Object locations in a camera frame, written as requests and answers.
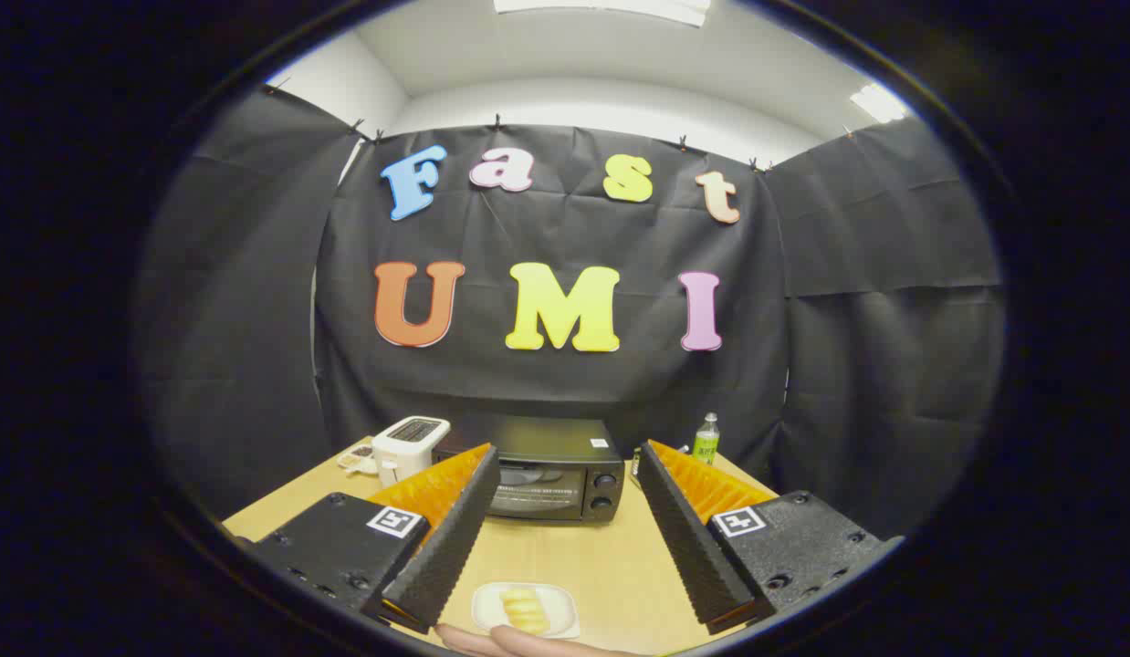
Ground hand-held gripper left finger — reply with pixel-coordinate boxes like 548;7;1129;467
252;443;501;635

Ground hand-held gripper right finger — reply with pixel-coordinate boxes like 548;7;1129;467
634;439;904;637

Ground yellow spiral bread roll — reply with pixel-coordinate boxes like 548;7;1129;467
499;587;549;635

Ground black toaster oven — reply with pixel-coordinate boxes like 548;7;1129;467
433;415;628;526

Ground white pop-up toaster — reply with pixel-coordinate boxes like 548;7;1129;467
371;416;451;487

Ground green label drink bottle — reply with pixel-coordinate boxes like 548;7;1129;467
692;412;721;466

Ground ceiling light panel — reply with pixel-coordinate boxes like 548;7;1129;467
850;84;909;124

